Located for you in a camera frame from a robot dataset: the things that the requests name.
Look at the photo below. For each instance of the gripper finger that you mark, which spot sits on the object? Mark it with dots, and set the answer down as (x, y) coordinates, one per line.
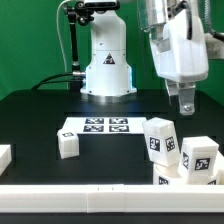
(186, 95)
(172, 92)

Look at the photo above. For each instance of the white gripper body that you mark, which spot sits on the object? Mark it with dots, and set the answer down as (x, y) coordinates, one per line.
(178, 58)

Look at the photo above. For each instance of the white round stool seat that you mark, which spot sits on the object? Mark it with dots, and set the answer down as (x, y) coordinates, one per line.
(170, 176)

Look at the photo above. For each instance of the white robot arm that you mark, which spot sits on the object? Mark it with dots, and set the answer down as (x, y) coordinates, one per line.
(108, 74)

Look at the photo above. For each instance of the white marker sheet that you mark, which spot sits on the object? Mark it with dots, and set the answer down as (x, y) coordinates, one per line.
(105, 125)

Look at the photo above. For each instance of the white right fence bar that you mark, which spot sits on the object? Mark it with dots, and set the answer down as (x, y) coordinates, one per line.
(220, 164)

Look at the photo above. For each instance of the white fence bar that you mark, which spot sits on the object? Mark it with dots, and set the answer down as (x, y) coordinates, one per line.
(220, 164)
(111, 198)
(5, 157)

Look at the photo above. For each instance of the white front fence bar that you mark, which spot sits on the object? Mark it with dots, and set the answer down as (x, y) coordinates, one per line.
(111, 198)

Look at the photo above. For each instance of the white left fence bar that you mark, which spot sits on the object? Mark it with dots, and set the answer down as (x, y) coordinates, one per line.
(5, 157)

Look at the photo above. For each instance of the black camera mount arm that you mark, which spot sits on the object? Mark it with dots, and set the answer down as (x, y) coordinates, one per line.
(78, 13)

